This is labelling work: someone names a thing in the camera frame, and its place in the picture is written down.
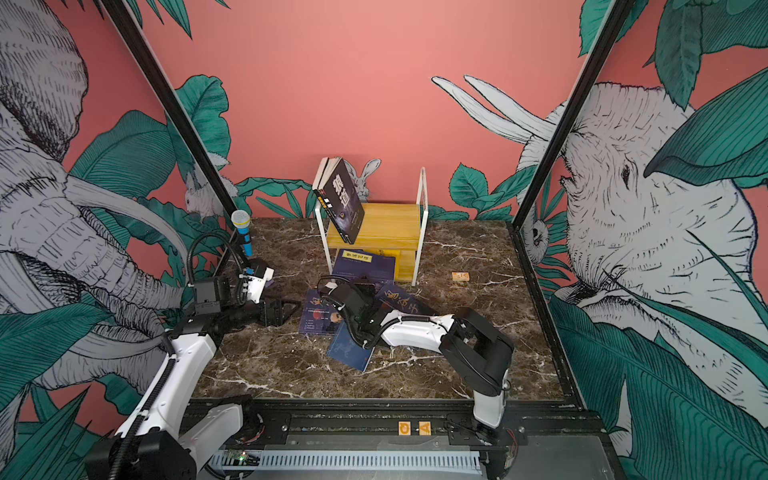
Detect purple portrait book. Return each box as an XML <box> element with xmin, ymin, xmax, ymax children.
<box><xmin>376</xmin><ymin>282</ymin><xmax>438</xmax><ymax>316</ymax></box>
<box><xmin>298</xmin><ymin>289</ymin><xmax>343</xmax><ymax>335</ymax></box>

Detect white wooden two-tier shelf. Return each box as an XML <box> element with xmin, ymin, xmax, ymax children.
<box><xmin>312</xmin><ymin>168</ymin><xmax>429</xmax><ymax>285</ymax></box>

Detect blue toy microphone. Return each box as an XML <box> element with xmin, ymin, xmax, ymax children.
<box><xmin>230</xmin><ymin>209</ymin><xmax>253</xmax><ymax>257</ymax></box>

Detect dark brown leaning book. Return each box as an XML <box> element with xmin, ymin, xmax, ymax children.
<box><xmin>312</xmin><ymin>157</ymin><xmax>342</xmax><ymax>199</ymax></box>

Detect right black frame post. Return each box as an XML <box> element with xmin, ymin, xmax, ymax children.
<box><xmin>510</xmin><ymin>0</ymin><xmax>634</xmax><ymax>232</ymax></box>

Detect purple portrait book right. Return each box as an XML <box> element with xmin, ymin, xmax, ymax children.
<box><xmin>376</xmin><ymin>282</ymin><xmax>438</xmax><ymax>316</ymax></box>

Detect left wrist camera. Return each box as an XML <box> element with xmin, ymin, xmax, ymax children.
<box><xmin>240</xmin><ymin>267</ymin><xmax>274</xmax><ymax>304</ymax></box>

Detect purple portrait book left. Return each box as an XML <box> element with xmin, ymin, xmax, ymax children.
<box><xmin>298</xmin><ymin>289</ymin><xmax>343</xmax><ymax>335</ymax></box>

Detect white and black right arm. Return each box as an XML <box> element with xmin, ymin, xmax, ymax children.
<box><xmin>317</xmin><ymin>275</ymin><xmax>514</xmax><ymax>429</ymax></box>

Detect blue book yellow label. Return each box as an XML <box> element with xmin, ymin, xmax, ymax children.
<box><xmin>332</xmin><ymin>249</ymin><xmax>396</xmax><ymax>283</ymax></box>

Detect black frame post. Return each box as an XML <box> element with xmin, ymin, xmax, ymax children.
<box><xmin>510</xmin><ymin>0</ymin><xmax>634</xmax><ymax>232</ymax></box>
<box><xmin>101</xmin><ymin>0</ymin><xmax>236</xmax><ymax>217</ymax></box>

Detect left black frame post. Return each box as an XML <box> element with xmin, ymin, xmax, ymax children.
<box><xmin>101</xmin><ymin>0</ymin><xmax>236</xmax><ymax>217</ymax></box>

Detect black front rail base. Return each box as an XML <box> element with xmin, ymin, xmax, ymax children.
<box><xmin>201</xmin><ymin>397</ymin><xmax>626</xmax><ymax>479</ymax></box>

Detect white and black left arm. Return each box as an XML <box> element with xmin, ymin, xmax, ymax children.
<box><xmin>85</xmin><ymin>227</ymin><xmax>300</xmax><ymax>479</ymax></box>

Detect dark blue book white label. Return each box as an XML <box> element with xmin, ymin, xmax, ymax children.
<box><xmin>327</xmin><ymin>324</ymin><xmax>373</xmax><ymax>372</ymax></box>

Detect black book white characters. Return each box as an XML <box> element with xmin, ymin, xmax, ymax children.
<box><xmin>316</xmin><ymin>158</ymin><xmax>365</xmax><ymax>244</ymax></box>

